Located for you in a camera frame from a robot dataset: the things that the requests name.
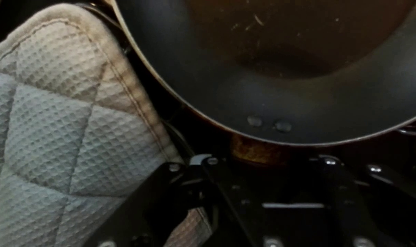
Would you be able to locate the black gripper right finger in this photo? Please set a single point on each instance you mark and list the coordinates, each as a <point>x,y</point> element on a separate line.
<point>371,207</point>

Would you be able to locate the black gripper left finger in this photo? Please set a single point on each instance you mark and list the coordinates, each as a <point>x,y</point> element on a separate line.
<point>151,214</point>

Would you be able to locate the grey quilted pot holder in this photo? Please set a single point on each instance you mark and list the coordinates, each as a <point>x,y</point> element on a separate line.
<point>77,129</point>

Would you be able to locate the black frying pan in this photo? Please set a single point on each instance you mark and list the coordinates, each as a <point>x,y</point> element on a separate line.
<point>288,73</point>

